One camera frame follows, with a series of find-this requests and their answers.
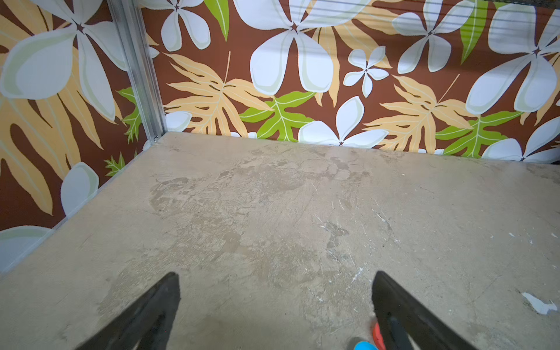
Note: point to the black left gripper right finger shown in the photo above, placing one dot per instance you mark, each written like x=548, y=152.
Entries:
x=405, y=323

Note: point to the red stamp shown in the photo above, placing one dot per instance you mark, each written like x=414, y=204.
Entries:
x=377, y=337

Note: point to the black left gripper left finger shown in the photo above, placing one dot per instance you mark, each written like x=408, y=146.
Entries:
x=146, y=324

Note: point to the aluminium frame post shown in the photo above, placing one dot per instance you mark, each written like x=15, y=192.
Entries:
x=133, y=35

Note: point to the blue stamp cap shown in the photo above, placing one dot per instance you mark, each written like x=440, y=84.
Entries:
x=364, y=345

